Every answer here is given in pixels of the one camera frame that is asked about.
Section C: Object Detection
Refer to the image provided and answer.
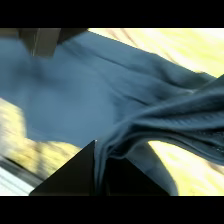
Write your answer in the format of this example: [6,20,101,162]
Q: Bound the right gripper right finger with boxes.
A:
[105,156,170,197]

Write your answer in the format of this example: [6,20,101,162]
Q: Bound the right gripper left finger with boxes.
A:
[29,140,98,197]

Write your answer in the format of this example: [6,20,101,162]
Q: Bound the navy T-shirt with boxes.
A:
[0,30,224,197]

